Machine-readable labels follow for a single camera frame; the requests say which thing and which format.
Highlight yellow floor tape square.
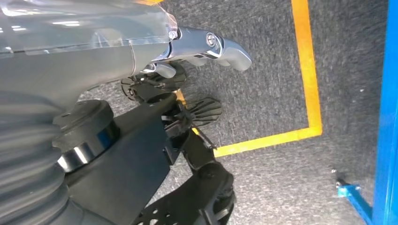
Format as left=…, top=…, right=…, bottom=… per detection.
left=133, top=0, right=324, bottom=158

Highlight blue metal shelf rack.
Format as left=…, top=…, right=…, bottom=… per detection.
left=336, top=0, right=398, bottom=225

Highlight robot's own black legs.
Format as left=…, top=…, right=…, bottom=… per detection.
left=52, top=60, right=237, bottom=225

